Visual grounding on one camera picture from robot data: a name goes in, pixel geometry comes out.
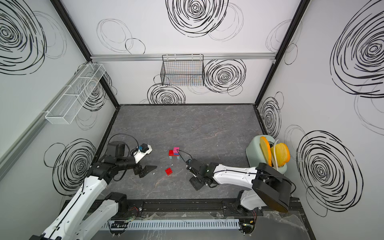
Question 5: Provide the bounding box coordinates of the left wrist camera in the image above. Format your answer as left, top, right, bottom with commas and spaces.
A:
133, 144, 153, 164

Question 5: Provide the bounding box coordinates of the white wire shelf basket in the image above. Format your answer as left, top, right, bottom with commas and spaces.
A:
45, 64, 106, 125

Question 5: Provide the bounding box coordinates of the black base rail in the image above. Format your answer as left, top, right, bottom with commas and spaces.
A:
59, 197, 304, 218

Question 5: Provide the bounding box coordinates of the left toast slice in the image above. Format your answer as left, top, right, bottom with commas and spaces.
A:
260, 137, 272, 167

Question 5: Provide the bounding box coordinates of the toast slice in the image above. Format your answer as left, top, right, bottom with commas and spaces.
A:
260, 137, 272, 167
271, 143, 291, 167

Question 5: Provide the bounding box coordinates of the white toaster cable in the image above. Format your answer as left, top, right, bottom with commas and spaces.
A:
271, 139, 280, 169

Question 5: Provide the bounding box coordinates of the right toast slice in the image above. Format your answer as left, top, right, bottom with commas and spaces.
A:
271, 143, 291, 167

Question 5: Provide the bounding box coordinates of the grey slotted cable duct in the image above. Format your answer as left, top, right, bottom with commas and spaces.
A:
100, 219, 241, 231

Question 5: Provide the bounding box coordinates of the black wire basket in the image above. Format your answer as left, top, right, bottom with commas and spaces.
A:
160, 54, 205, 87

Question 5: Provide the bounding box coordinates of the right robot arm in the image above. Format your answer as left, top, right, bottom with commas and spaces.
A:
186, 159, 293, 213

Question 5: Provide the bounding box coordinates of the mint green toaster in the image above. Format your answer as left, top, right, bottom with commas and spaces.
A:
246, 135, 288, 174

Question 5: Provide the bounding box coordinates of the small red lego brick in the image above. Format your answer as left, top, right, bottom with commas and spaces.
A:
165, 168, 173, 176

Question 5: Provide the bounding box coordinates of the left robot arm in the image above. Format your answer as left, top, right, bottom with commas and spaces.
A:
31, 141, 156, 240

